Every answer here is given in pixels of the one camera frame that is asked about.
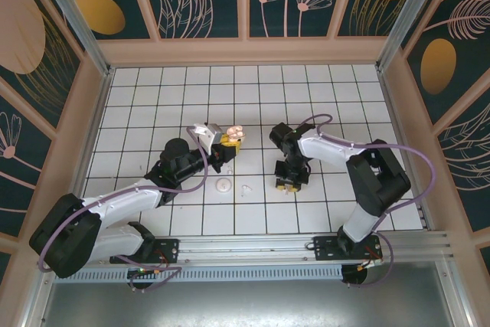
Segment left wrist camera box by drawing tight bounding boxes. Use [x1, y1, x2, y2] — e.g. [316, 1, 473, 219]
[192, 123, 224, 152]

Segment white round charging case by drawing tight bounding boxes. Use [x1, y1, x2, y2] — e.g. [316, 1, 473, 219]
[214, 177, 233, 194]

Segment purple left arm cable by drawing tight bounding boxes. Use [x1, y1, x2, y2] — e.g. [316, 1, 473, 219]
[38, 126, 210, 293]

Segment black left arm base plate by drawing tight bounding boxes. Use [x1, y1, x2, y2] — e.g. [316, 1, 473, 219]
[109, 237, 181, 266]

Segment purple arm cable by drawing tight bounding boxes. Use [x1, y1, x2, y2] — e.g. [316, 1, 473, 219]
[293, 113, 437, 289]
[38, 126, 210, 293]

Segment aluminium side rail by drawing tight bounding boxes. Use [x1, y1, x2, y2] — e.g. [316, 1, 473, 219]
[57, 69, 115, 238]
[376, 68, 430, 231]

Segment aluminium corner post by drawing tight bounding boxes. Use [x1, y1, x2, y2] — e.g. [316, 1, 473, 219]
[375, 0, 452, 72]
[29, 0, 113, 76]

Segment grey metal sheet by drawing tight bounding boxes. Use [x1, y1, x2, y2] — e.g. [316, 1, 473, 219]
[22, 260, 474, 327]

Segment aluminium mounting rail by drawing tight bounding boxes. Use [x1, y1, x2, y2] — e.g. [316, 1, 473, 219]
[35, 230, 459, 267]

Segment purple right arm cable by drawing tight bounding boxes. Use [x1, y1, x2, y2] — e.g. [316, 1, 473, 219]
[293, 113, 437, 289]

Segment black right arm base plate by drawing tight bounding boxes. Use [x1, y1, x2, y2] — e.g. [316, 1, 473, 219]
[312, 234, 384, 262]

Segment grey slotted cable duct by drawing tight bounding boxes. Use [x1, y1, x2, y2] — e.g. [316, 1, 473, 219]
[51, 264, 345, 283]

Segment pink earbud charging case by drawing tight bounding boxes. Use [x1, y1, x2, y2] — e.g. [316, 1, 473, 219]
[224, 125, 247, 141]

